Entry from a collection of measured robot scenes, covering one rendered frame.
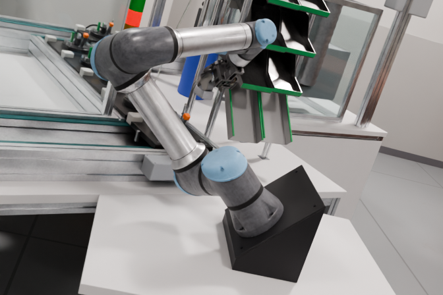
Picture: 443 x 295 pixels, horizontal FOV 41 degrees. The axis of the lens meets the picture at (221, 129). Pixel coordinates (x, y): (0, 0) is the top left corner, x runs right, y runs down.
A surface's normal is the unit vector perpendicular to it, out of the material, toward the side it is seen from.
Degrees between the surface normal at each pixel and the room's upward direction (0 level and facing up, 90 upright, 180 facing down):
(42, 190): 0
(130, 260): 0
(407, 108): 90
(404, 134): 90
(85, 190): 0
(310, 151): 90
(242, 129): 45
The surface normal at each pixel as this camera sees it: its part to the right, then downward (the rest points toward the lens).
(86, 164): 0.53, 0.40
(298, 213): -0.51, -0.79
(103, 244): 0.29, -0.91
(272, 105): 0.47, -0.37
